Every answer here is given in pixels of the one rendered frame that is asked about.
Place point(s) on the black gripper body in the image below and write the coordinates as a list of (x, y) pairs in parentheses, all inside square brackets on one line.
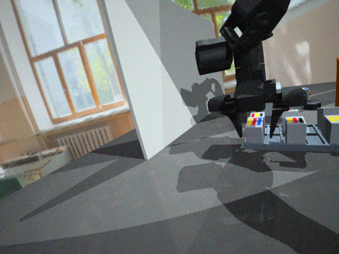
[(289, 97)]

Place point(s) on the black short cylinder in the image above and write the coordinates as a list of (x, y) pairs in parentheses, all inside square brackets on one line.
[(312, 105)]

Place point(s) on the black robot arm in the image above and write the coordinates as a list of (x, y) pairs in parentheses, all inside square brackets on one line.
[(256, 19)]

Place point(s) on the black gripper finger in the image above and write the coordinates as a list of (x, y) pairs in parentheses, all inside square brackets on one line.
[(276, 113), (235, 118)]

